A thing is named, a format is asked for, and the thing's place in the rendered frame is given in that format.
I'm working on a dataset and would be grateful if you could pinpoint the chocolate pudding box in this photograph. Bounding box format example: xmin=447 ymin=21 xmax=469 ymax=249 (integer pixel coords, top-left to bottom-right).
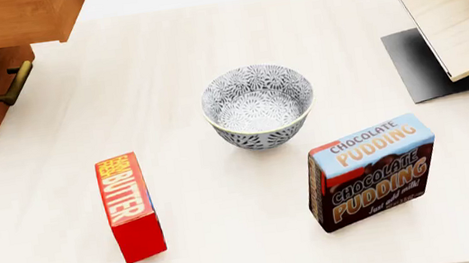
xmin=297 ymin=109 xmax=446 ymax=236

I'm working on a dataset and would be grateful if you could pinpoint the red butter box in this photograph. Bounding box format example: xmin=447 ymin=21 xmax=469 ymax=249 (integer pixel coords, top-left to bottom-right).
xmin=93 ymin=148 xmax=170 ymax=263

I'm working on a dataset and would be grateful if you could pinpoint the grey floral patterned bowl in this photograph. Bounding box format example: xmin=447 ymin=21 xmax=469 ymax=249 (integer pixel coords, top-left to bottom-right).
xmin=195 ymin=56 xmax=322 ymax=158

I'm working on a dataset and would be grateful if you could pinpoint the brass drawer handle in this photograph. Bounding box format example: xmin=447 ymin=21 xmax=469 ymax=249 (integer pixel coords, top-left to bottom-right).
xmin=0 ymin=59 xmax=39 ymax=108

